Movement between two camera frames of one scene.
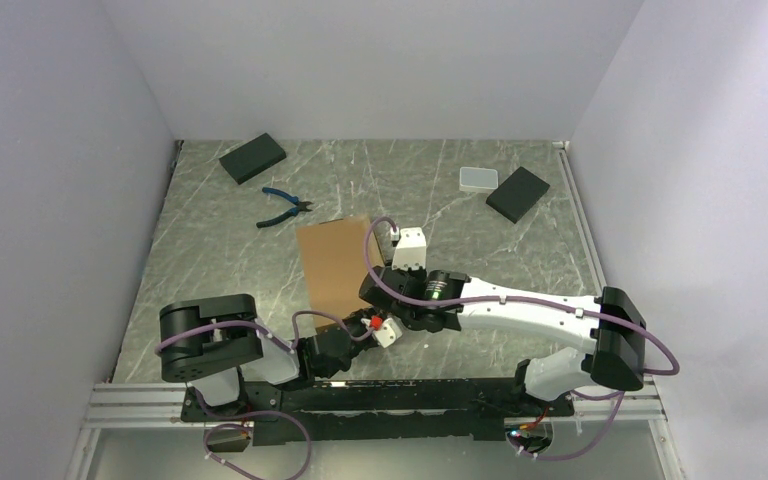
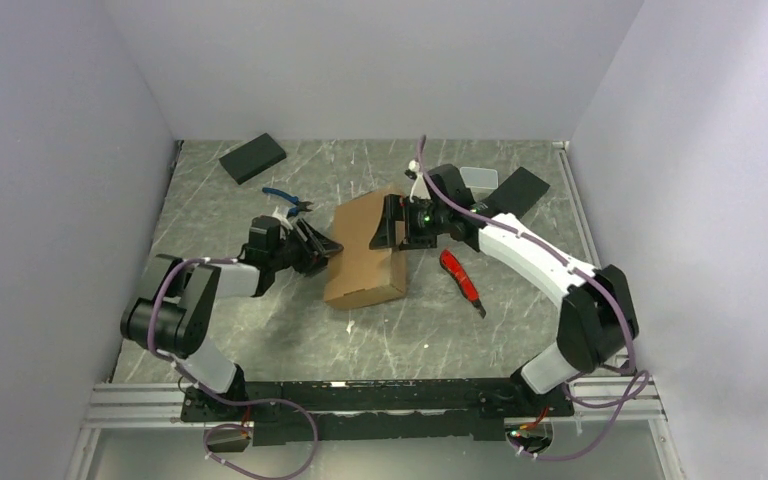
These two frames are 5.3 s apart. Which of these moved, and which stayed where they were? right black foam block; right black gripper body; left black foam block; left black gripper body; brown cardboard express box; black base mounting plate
Moved: left black gripper body; brown cardboard express box; right black gripper body
Stayed: left black foam block; black base mounting plate; right black foam block
